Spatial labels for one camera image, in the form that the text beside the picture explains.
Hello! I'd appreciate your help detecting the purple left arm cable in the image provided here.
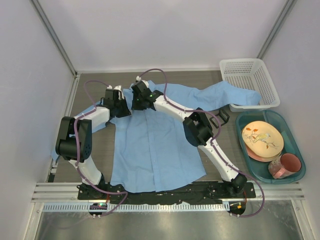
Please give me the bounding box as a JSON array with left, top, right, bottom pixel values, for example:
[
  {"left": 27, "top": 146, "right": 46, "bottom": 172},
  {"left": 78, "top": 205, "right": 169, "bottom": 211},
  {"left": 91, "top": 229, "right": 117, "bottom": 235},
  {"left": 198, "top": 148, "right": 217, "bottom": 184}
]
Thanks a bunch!
[{"left": 74, "top": 80, "right": 130, "bottom": 218}]

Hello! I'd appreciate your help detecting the cream bird pattern plate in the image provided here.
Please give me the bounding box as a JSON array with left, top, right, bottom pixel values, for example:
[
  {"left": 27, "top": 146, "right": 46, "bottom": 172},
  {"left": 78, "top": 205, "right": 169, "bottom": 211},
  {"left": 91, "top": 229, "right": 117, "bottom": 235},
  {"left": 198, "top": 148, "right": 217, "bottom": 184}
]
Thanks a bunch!
[{"left": 241, "top": 120, "right": 284, "bottom": 158}]

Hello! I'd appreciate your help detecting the teal plastic tray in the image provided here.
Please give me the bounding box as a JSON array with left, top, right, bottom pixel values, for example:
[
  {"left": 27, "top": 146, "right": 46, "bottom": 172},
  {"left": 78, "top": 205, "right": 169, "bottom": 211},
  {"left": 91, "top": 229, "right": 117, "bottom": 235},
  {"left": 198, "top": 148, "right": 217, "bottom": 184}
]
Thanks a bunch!
[{"left": 235, "top": 110, "right": 306, "bottom": 184}]

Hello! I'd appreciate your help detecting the white slotted cable duct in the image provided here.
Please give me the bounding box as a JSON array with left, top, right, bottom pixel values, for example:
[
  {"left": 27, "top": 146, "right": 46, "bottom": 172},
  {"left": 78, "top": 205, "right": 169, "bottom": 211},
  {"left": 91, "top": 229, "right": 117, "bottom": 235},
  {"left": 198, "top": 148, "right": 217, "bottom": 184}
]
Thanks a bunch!
[{"left": 42, "top": 201, "right": 230, "bottom": 213}]

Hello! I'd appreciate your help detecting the black brooch box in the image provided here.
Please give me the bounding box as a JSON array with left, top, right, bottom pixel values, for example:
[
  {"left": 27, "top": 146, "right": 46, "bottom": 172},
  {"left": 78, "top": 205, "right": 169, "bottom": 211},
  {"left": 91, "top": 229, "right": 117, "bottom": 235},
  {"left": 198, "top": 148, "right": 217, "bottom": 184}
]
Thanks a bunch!
[{"left": 209, "top": 107, "right": 230, "bottom": 129}]

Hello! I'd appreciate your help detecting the pink plate under cream plate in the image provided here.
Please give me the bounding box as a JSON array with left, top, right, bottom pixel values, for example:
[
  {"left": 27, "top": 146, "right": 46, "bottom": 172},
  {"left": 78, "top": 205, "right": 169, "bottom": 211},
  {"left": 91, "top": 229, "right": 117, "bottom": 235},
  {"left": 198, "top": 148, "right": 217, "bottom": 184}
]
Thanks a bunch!
[{"left": 245, "top": 146, "right": 275, "bottom": 162}]

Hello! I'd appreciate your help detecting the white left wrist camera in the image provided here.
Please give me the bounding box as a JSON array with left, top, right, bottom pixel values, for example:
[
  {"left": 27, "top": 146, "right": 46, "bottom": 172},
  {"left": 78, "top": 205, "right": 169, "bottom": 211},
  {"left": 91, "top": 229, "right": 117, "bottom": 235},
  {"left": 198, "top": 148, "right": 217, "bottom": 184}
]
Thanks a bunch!
[{"left": 104, "top": 85, "right": 125, "bottom": 101}]

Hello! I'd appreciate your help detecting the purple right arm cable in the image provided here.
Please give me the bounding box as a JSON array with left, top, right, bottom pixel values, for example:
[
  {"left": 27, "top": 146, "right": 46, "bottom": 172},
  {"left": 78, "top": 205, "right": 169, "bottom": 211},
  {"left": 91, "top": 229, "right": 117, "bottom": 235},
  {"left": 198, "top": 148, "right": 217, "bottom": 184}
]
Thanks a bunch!
[{"left": 136, "top": 68, "right": 266, "bottom": 220}]

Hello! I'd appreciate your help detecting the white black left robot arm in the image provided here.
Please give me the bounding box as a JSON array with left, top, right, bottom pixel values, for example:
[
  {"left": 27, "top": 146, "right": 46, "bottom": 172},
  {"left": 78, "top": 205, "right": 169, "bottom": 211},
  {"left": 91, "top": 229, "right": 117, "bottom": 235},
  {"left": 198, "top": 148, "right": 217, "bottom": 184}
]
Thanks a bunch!
[{"left": 55, "top": 85, "right": 131, "bottom": 200}]

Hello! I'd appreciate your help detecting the pink ceramic mug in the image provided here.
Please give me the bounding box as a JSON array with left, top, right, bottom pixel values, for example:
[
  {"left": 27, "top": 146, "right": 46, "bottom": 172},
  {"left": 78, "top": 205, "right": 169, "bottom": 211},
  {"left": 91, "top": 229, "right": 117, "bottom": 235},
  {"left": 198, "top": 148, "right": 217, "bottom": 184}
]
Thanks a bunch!
[{"left": 268, "top": 153, "right": 302, "bottom": 179}]

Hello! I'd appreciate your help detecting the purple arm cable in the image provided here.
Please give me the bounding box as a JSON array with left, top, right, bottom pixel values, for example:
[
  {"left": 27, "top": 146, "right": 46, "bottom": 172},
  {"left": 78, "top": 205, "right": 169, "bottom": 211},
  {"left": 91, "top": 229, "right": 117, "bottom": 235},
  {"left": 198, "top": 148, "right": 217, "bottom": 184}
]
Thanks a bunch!
[
  {"left": 136, "top": 68, "right": 266, "bottom": 220},
  {"left": 74, "top": 80, "right": 130, "bottom": 218}
]

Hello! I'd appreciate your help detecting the white plastic mesh basket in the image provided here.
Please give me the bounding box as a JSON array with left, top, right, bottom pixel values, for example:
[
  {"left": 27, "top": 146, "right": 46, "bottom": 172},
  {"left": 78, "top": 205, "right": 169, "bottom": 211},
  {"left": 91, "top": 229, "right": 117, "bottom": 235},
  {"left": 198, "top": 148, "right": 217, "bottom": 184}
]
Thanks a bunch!
[{"left": 219, "top": 58, "right": 281, "bottom": 112}]

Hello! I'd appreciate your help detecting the light blue button shirt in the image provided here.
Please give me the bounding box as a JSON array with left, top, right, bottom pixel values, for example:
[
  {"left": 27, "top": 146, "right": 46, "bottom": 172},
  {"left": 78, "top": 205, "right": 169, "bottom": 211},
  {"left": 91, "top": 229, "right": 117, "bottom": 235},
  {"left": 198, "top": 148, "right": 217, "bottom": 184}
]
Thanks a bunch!
[{"left": 49, "top": 79, "right": 262, "bottom": 194}]

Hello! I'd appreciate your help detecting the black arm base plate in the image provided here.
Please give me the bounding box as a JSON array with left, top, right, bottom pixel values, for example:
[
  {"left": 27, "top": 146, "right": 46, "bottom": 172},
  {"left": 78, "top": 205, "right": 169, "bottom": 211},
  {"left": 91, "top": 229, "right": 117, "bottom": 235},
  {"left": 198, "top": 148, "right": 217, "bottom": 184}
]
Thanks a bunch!
[{"left": 76, "top": 181, "right": 256, "bottom": 205}]

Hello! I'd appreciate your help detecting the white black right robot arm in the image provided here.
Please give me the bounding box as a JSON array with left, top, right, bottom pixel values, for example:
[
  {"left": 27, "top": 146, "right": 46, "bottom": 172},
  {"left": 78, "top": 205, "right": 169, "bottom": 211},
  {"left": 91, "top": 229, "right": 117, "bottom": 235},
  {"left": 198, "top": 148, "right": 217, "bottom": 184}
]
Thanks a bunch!
[{"left": 131, "top": 76, "right": 248, "bottom": 198}]

